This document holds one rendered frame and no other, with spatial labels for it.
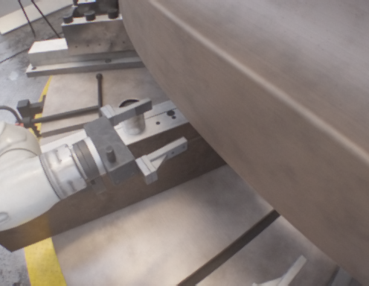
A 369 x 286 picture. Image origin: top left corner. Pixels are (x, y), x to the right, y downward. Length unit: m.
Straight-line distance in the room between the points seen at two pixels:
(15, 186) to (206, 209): 0.87
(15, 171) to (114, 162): 0.17
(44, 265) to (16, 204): 1.11
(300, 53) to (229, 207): 0.85
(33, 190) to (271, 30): 0.49
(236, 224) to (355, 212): 0.77
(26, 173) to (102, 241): 0.74
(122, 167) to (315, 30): 0.40
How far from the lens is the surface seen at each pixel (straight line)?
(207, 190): 1.25
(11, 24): 3.87
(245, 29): 0.56
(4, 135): 0.62
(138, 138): 0.94
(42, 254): 1.62
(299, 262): 0.44
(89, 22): 1.76
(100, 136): 0.53
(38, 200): 0.50
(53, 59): 2.06
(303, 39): 0.51
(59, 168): 0.49
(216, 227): 1.18
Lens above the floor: 1.39
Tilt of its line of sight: 50 degrees down
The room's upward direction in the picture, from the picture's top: straight up
